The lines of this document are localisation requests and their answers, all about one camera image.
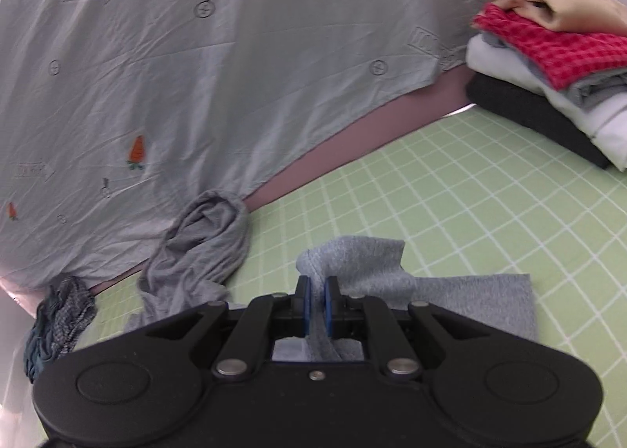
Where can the black folded garment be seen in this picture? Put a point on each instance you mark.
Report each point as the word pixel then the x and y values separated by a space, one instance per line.
pixel 534 112

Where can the red checkered folded cloth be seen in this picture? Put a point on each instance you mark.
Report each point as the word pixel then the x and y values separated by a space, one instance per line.
pixel 562 57

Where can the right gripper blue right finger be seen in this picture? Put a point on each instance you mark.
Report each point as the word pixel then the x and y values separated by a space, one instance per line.
pixel 368 320

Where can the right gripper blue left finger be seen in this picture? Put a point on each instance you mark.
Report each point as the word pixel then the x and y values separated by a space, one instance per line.
pixel 271 328

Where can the grey zip hoodie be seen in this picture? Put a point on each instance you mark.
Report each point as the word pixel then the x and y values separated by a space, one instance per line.
pixel 209 241

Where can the blue plaid crumpled cloth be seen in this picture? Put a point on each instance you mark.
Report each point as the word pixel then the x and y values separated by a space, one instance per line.
pixel 61 317

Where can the white folded garment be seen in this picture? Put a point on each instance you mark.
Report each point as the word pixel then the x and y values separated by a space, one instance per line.
pixel 604 124

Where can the grey printed quilt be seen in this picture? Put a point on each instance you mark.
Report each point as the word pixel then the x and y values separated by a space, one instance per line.
pixel 115 114

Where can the grey folded garment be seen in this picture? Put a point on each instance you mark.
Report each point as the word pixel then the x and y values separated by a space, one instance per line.
pixel 489 55

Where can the beige folded garment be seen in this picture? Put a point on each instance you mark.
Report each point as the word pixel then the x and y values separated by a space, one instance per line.
pixel 576 16

